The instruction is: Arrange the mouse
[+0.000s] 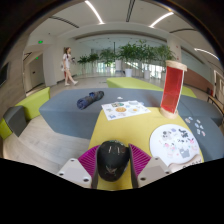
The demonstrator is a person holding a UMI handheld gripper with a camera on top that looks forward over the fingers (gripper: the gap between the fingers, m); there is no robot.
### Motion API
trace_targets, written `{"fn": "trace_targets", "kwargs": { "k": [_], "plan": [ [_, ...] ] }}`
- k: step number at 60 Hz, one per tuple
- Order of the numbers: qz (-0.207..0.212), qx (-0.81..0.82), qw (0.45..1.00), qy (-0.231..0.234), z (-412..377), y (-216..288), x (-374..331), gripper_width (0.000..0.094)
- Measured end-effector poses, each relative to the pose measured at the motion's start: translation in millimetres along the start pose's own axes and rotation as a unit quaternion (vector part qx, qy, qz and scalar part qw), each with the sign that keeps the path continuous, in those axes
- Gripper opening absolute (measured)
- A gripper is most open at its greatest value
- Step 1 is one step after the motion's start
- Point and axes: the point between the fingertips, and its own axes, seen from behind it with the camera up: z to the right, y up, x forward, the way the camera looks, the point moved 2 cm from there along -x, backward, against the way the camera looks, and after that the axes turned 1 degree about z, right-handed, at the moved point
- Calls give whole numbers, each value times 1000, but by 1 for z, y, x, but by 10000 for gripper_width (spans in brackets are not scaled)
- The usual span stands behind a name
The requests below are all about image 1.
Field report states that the red cylinder with wooden ends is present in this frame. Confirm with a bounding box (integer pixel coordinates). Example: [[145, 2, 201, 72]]
[[159, 59, 188, 120]]

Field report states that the large grey bench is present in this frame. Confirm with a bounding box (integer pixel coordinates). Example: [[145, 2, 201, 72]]
[[38, 87, 224, 163]]

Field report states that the black wall monitor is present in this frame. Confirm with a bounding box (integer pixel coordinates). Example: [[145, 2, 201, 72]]
[[0, 62, 10, 88]]

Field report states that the wooden frame bench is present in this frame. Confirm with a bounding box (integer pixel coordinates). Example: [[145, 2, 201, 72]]
[[206, 94, 224, 117]]

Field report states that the round white printed mouse pad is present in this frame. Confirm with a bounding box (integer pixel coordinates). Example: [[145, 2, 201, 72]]
[[148, 123, 205, 173]]

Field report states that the group of potted plants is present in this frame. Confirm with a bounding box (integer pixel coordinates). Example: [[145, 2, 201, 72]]
[[77, 39, 177, 80]]

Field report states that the dark grey seat block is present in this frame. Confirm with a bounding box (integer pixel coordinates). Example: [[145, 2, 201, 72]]
[[2, 105, 28, 138]]

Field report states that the lime green seat block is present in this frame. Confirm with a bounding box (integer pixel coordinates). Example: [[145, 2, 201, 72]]
[[0, 86, 52, 140]]

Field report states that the lime green bench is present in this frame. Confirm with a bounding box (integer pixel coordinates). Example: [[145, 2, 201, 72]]
[[181, 85, 198, 99], [106, 76, 165, 92]]

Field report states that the person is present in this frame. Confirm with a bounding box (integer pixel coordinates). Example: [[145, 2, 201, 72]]
[[60, 46, 79, 87]]

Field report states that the group of ceiling strip lights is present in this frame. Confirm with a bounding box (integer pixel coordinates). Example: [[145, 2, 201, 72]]
[[84, 0, 219, 61]]

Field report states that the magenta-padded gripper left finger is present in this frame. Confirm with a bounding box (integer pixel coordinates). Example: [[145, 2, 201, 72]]
[[56, 144, 101, 190]]

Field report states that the white sticker sheet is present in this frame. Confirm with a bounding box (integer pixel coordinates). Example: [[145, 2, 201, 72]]
[[101, 99, 152, 122]]

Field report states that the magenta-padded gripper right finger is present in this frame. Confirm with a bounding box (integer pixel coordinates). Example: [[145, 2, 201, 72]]
[[128, 143, 173, 190]]

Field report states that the black computer mouse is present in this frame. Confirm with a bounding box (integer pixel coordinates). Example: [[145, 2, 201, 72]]
[[96, 139, 131, 183]]

